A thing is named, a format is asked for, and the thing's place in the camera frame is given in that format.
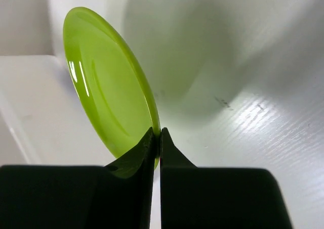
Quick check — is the white plastic bin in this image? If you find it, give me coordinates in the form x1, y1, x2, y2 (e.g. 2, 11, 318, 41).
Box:
1, 0, 113, 165

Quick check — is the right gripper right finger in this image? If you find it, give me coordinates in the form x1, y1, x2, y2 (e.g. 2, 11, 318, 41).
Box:
160, 128, 292, 228

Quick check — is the green plate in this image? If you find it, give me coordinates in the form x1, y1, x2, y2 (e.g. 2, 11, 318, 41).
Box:
63, 7, 160, 178

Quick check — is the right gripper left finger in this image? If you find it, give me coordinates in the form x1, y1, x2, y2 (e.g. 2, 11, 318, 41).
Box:
1, 129, 155, 228

